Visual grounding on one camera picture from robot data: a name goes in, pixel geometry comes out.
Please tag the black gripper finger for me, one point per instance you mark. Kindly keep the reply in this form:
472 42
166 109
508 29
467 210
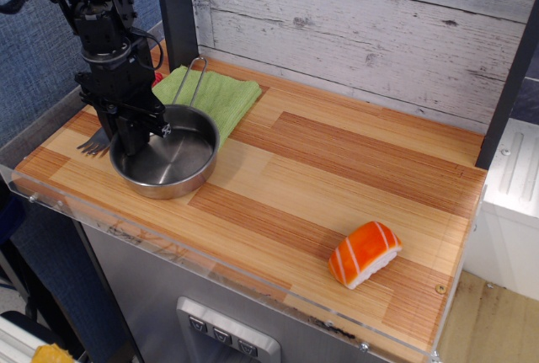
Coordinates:
134 134
107 118

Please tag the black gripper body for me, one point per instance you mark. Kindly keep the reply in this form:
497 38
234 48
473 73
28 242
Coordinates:
112 61

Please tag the stainless steel pot with handle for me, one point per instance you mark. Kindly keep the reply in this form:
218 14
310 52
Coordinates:
173 165

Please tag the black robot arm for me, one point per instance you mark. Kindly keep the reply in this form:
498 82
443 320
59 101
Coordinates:
103 26

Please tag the green folded napkin cloth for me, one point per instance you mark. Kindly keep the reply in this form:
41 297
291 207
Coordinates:
225 99

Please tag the clear acrylic edge guard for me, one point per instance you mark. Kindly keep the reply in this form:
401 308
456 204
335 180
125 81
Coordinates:
249 268

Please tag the silver button control panel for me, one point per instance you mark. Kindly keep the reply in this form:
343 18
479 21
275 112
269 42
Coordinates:
200 319

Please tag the yellow object at corner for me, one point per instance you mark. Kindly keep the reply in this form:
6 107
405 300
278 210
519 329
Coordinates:
51 353

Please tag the toy salmon nigiri sushi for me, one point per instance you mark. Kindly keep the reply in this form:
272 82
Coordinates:
361 254

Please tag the white appliance at right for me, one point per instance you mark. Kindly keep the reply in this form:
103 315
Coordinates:
503 247

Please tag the red handled metal fork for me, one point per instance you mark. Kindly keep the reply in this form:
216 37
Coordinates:
92 146

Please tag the left dark vertical post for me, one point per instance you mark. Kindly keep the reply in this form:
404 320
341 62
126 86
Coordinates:
180 32

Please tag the dark vertical post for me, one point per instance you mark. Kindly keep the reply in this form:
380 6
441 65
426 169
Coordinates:
511 89
180 32

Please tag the right dark vertical post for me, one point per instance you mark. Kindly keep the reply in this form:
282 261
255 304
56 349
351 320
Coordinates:
511 89

